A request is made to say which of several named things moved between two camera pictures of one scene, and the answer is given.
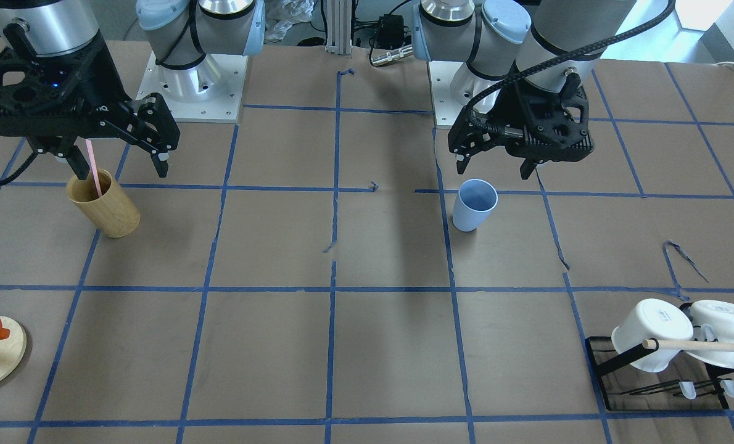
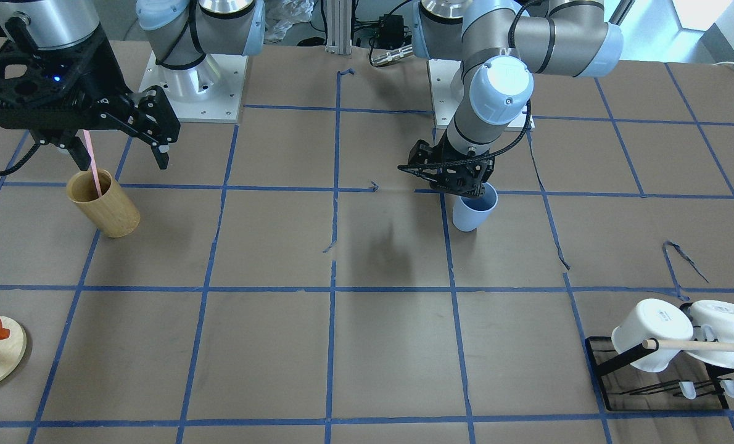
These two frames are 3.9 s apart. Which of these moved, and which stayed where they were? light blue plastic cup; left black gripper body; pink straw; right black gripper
Moved: left black gripper body
Stayed: pink straw; light blue plastic cup; right black gripper
